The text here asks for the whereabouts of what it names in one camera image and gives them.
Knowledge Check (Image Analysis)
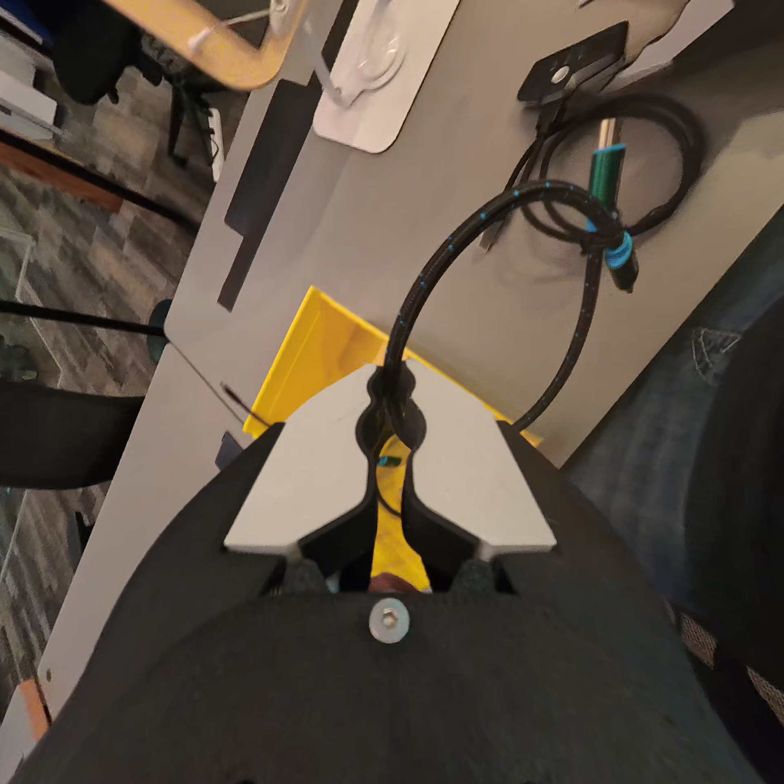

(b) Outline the black chair base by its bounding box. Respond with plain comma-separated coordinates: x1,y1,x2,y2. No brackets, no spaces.
165,76,215,169

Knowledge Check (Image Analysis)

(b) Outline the yellow plastic bin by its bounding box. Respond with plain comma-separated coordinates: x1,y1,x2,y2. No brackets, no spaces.
243,285,543,594

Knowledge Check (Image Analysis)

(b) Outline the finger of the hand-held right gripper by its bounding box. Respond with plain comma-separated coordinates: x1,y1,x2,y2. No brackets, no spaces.
615,0,736,77

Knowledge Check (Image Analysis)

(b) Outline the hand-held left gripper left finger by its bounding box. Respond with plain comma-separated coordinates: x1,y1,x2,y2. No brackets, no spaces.
223,364,383,590

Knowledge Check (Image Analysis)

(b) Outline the wooden book stand white base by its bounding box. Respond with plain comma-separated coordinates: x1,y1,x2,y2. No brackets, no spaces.
101,0,461,154

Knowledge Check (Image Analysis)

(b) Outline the person's dark hoodie torso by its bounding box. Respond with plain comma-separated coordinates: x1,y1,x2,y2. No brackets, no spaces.
686,306,784,784

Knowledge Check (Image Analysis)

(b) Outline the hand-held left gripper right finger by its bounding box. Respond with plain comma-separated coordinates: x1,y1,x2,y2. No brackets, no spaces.
399,357,558,591

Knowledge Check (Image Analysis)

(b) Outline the wood-edged desk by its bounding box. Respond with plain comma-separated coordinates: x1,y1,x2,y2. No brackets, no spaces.
0,131,197,227

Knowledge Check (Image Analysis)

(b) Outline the black switch pigtail cable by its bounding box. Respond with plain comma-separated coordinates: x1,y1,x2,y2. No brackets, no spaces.
481,92,705,253

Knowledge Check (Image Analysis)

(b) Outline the black cable plug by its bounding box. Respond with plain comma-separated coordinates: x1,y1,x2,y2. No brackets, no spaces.
219,383,272,428

